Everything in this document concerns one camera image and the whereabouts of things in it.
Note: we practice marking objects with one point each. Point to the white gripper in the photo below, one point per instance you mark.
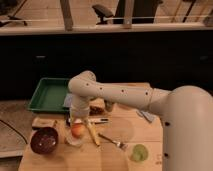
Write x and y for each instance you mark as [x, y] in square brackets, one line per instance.
[79, 107]

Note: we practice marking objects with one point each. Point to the red yellow apple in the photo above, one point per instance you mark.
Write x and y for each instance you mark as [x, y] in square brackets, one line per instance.
[78, 130]

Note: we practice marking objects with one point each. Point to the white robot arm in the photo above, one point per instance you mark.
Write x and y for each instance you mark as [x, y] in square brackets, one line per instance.
[186, 114]

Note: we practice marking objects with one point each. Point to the green plastic cup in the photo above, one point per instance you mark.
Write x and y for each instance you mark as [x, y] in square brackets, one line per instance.
[139, 153]

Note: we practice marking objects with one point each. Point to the black white marker pen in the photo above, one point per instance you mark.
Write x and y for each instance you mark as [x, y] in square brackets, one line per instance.
[92, 120]

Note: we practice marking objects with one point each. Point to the brown food item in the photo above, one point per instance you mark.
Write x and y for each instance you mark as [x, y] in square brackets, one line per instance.
[94, 110]

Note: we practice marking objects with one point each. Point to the blue sponge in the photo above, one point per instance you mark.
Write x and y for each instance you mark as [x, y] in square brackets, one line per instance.
[67, 100]

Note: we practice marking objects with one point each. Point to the yellow banana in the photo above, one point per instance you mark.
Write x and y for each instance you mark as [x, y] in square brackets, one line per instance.
[93, 133]

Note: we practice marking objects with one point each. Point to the small dark jar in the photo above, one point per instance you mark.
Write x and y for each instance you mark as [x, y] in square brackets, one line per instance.
[109, 106]

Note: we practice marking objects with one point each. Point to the green plastic tray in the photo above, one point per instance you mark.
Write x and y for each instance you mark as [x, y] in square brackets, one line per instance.
[49, 96]

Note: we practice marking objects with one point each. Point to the wooden block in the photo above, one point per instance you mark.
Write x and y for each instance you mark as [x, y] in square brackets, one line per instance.
[41, 123]

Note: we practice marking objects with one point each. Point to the dark red bowl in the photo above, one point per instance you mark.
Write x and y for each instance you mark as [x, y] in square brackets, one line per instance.
[44, 141]

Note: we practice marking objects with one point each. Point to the silver metal fork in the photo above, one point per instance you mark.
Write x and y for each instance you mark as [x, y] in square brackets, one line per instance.
[119, 144]

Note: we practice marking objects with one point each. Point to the grey folded cloth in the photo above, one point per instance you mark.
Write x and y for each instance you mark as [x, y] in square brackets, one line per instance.
[149, 117]

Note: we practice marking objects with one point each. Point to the black office chair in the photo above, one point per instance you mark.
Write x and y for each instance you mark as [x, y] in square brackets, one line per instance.
[102, 13]

